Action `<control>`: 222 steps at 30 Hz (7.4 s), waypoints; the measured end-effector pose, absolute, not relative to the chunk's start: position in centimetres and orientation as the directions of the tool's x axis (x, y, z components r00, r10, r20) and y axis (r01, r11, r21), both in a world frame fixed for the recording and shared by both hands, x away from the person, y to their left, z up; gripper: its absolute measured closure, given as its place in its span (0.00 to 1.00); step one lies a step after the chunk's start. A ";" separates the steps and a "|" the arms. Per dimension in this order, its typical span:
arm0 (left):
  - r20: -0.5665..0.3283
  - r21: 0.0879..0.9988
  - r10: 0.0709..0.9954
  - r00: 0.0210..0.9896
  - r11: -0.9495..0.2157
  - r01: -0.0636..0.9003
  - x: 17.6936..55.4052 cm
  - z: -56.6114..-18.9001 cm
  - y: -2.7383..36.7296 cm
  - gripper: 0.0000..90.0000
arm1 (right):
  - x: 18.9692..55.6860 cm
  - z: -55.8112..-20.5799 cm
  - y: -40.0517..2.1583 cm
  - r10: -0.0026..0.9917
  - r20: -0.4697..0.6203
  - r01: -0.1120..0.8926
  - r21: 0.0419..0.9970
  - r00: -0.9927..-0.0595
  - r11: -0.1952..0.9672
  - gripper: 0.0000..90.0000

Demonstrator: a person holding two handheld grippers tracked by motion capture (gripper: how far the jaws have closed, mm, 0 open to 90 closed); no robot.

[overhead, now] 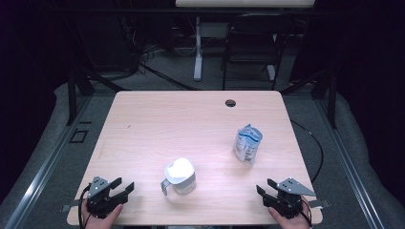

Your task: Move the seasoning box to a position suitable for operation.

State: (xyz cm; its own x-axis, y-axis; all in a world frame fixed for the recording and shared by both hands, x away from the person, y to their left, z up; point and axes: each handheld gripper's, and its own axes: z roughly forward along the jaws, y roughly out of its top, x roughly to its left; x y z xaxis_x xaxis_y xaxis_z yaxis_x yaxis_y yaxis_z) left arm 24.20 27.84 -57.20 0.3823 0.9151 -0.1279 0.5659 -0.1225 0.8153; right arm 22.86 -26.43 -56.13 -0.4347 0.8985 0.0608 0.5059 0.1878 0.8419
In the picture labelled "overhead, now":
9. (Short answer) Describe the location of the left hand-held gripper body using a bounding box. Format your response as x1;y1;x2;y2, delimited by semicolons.
85;176;129;219

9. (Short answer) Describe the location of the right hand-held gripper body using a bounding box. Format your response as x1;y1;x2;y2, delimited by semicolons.
262;177;317;220

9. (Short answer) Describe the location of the blue and white pouch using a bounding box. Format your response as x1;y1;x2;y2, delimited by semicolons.
232;123;264;166

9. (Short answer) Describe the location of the clear jar with grey lid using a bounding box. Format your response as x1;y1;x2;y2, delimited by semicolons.
160;157;197;198

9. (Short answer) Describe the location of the person's left hand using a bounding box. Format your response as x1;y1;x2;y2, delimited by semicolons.
80;199;124;229

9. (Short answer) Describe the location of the person's right hand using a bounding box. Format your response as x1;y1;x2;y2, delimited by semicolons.
267;195;314;229

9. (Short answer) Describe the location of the grey tape strip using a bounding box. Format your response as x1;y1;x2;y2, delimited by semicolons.
60;199;81;213
307;198;331;210

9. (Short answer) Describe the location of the black floor outlet plate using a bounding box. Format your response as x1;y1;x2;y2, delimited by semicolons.
69;128;89;144

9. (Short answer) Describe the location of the black folding chair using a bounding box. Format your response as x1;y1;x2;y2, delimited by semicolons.
221;12;295;91

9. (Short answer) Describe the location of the white standing desk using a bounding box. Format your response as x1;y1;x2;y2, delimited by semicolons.
175;0;316;82

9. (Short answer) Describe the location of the left hand-held gripper cable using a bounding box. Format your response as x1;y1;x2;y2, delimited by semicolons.
77;184;94;229

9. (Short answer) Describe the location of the hand-held gripper cable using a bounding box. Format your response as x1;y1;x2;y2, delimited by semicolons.
77;184;94;229
286;196;313;229

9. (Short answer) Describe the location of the right hand-held gripper cable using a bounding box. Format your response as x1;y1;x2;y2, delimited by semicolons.
286;196;313;229

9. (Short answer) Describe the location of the thin black floor cable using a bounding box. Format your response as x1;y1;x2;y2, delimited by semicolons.
289;118;325;184

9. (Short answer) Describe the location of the metal floor rail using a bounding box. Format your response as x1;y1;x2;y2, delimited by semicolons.
3;94;94;229
314;98;386;229

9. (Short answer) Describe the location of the black metal frame post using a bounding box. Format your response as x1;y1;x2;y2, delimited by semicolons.
66;68;95;127
280;68;338;130

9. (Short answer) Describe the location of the thick black floor cable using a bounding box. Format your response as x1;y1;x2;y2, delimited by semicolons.
139;62;200;92

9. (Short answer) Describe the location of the bundle of dark cables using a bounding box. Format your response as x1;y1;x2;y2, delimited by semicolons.
118;15;161;75

